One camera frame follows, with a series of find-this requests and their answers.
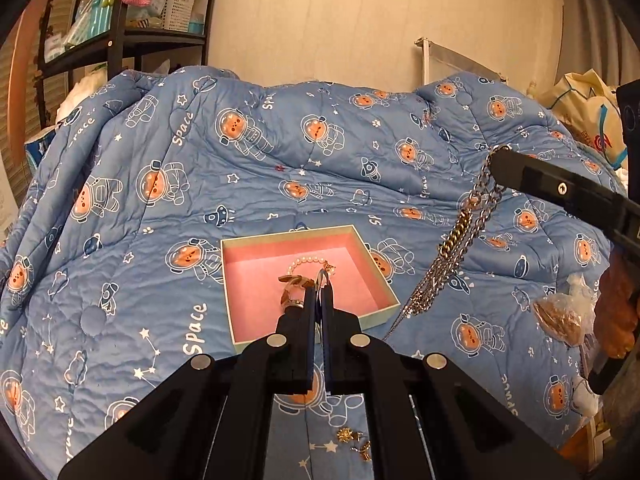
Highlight cream tote bag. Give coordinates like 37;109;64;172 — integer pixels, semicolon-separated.
541;70;629;171

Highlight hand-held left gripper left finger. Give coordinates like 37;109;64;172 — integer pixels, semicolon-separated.
57;286;321;480

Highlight blue astronaut printed blanket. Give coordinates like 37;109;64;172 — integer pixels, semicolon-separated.
0;64;632;480

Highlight pink-lined jewelry box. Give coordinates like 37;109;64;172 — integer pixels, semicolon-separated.
220;225;402;353

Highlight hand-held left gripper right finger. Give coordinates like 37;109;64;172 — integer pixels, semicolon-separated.
321;284;582;480

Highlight small gold earrings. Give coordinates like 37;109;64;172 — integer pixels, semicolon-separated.
334;426;374;462

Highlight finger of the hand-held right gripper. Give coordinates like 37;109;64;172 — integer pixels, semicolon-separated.
489;147;640;244

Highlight pearl bracelet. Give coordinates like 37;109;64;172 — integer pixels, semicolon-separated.
287;255;337;277

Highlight plastic bag of gold jewelry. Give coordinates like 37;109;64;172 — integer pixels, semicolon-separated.
531;275;598;352

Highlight black shelf rack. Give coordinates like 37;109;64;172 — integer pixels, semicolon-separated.
34;0;222;128

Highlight silver chain necklace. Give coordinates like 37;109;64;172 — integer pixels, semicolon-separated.
382;146;512;341

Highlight striped blue packet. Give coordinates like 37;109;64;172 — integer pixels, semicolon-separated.
64;0;115;47

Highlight person's right hand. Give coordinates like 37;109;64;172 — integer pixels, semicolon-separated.
594;250;640;361

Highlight white plastic basket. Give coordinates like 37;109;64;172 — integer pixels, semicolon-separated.
161;0;197;32

